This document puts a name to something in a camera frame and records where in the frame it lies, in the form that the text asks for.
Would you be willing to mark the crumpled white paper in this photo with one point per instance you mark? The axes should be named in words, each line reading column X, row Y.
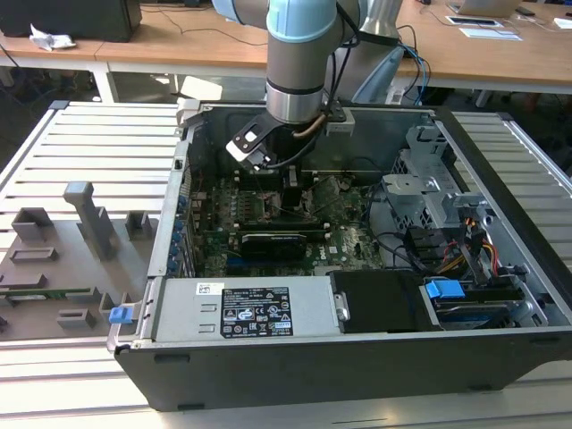
column 51, row 39

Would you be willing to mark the hard disk in blue carrier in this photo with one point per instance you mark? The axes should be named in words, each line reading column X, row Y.
column 442, row 288

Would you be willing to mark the wooden desk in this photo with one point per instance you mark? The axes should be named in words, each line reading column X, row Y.
column 53, row 56
column 223, row 49

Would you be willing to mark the metal drive cage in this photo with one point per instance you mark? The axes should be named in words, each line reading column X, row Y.
column 406, row 192

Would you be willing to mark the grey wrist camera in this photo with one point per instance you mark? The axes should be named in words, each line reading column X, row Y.
column 339, row 127

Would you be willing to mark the silver power supply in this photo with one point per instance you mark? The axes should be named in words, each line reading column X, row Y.
column 187, row 313

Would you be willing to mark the blue case latch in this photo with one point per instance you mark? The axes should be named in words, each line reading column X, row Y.
column 120, row 315

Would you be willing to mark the black remote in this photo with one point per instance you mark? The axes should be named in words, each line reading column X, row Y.
column 525, row 11

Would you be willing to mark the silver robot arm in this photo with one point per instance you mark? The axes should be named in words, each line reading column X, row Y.
column 295, row 67

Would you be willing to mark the round coin battery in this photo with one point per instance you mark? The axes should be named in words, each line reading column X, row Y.
column 347, row 183

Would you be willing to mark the black computer tower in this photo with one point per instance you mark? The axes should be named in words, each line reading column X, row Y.
column 67, row 18

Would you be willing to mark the small white box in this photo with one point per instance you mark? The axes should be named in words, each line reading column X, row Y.
column 395, row 95

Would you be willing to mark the CPU socket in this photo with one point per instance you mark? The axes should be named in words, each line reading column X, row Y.
column 267, row 205

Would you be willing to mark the green RAM stick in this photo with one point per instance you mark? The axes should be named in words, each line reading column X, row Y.
column 44, row 292

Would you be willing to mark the white paper sheet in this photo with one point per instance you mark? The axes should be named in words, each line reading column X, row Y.
column 564, row 23
column 489, row 34

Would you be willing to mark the grey parts rack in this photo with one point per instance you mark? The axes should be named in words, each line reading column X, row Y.
column 67, row 277

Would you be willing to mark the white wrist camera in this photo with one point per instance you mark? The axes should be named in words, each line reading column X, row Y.
column 250, row 143

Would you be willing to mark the blue expansion slot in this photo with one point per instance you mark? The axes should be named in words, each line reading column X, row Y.
column 234, row 266

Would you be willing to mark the black RAM slot bank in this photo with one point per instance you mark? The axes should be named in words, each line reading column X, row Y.
column 286, row 226
column 263, row 181

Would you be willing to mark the black open PC case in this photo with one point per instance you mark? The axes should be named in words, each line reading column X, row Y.
column 313, row 371

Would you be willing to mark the black plastic shroud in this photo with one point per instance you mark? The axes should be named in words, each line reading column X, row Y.
column 380, row 299

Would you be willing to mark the green motherboard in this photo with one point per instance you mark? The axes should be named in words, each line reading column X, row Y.
column 344, row 241

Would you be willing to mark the black graphics card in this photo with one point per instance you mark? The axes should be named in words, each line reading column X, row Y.
column 272, row 246

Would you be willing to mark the silver laptop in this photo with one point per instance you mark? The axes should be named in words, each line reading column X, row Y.
column 482, row 6

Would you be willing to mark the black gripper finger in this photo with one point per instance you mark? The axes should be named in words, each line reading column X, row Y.
column 292, row 199

